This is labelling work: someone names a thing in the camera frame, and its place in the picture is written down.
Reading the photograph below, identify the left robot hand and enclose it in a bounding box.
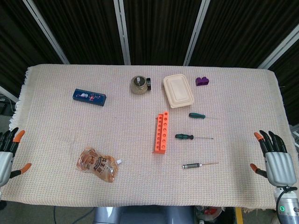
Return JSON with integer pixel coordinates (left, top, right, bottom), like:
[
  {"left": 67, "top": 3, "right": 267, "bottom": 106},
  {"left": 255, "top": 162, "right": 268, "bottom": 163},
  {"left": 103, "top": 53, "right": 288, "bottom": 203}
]
[{"left": 0, "top": 127, "right": 32, "bottom": 187}]

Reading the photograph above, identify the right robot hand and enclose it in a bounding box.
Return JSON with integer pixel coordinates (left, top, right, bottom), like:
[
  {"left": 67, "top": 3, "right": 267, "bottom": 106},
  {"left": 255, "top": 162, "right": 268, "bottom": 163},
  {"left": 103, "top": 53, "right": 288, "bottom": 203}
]
[{"left": 249, "top": 130, "right": 298, "bottom": 187}]

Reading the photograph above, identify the metal handle precision screwdriver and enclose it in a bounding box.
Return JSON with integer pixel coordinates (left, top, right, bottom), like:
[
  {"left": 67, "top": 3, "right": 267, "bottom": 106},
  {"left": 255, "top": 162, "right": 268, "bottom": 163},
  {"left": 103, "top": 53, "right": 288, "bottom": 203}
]
[{"left": 182, "top": 162, "right": 220, "bottom": 169}]

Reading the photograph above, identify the orange tube rack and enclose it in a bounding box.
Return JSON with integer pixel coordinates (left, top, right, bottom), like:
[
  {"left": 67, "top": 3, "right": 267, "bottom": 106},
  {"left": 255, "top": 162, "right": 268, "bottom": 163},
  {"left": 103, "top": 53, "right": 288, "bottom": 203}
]
[{"left": 152, "top": 111, "right": 170, "bottom": 154}]

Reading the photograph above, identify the beige woven tablecloth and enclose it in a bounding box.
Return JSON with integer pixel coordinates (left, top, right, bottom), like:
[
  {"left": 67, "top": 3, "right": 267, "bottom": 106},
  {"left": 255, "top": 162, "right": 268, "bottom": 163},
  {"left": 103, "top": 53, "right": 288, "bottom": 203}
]
[{"left": 0, "top": 64, "right": 299, "bottom": 213}]

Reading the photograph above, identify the clear bag with red item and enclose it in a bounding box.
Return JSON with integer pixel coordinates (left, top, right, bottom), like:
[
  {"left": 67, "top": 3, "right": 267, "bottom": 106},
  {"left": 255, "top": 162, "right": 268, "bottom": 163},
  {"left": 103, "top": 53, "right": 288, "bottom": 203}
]
[{"left": 195, "top": 206, "right": 225, "bottom": 224}]

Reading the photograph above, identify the brown peanut butter pouch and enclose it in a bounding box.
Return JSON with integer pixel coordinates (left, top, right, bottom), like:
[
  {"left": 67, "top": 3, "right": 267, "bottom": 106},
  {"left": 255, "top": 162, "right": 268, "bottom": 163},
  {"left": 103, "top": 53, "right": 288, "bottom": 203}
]
[{"left": 76, "top": 146, "right": 124, "bottom": 183}]

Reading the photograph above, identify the blue printed cardboard box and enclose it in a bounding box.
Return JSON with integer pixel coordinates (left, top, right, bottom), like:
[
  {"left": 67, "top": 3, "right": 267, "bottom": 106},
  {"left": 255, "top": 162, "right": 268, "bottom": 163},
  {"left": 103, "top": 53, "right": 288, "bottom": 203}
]
[{"left": 72, "top": 88, "right": 107, "bottom": 107}]

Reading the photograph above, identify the purple plastic block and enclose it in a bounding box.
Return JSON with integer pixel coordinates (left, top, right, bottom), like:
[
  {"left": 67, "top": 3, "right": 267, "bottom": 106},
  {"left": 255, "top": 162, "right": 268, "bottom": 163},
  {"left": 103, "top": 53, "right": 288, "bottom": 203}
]
[{"left": 195, "top": 76, "right": 210, "bottom": 87}]

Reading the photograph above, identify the beige plastic lunch box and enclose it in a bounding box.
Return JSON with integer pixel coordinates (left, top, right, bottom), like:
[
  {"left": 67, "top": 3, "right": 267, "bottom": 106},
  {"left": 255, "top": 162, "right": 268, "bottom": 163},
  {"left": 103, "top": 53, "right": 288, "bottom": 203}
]
[{"left": 163, "top": 74, "right": 195, "bottom": 109}]

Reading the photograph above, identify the grey robot torso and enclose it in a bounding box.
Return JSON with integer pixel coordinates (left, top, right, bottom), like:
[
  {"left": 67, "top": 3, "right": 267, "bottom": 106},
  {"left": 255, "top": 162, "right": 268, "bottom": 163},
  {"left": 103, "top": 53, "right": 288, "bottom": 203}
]
[{"left": 93, "top": 205, "right": 196, "bottom": 224}]

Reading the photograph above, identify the glass jar with seeds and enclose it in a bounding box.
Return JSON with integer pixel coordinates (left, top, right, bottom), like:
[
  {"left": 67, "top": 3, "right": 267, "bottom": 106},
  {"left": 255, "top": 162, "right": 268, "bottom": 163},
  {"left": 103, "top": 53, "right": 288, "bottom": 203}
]
[{"left": 130, "top": 75, "right": 148, "bottom": 95}]

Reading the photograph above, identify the grey metal frame piece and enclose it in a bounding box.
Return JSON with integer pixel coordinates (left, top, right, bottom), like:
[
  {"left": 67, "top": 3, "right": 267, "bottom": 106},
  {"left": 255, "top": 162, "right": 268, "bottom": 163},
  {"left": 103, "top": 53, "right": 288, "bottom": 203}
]
[{"left": 291, "top": 123, "right": 299, "bottom": 148}]

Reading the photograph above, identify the black device with cables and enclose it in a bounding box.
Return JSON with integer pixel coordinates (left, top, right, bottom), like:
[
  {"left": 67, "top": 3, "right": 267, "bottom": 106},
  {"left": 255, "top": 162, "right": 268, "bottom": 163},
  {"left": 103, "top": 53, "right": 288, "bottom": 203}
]
[{"left": 0, "top": 97, "right": 14, "bottom": 115}]

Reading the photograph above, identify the yellow post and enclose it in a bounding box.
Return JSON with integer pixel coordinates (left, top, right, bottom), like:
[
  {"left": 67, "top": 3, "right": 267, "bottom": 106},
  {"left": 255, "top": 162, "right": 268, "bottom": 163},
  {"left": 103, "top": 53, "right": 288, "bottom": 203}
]
[{"left": 235, "top": 207, "right": 243, "bottom": 224}]

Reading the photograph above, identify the aluminium frame post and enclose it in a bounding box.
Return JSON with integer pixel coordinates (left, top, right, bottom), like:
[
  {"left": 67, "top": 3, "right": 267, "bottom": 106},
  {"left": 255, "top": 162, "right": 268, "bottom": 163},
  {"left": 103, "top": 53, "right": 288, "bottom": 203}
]
[
  {"left": 0, "top": 85, "right": 19, "bottom": 103},
  {"left": 23, "top": 0, "right": 70, "bottom": 65},
  {"left": 183, "top": 0, "right": 211, "bottom": 66},
  {"left": 114, "top": 0, "right": 131, "bottom": 65},
  {"left": 258, "top": 23, "right": 299, "bottom": 70}
]

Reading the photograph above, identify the all green handle screwdriver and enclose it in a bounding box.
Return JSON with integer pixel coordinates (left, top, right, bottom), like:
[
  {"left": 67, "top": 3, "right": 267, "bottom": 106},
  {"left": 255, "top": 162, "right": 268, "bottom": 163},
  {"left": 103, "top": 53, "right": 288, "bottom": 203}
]
[{"left": 188, "top": 112, "right": 218, "bottom": 120}]

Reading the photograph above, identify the green and black handle screwdriver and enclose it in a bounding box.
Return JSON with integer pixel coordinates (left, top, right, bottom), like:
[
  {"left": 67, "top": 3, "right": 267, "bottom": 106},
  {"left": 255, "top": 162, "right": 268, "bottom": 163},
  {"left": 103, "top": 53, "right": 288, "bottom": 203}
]
[{"left": 175, "top": 133, "right": 214, "bottom": 140}]

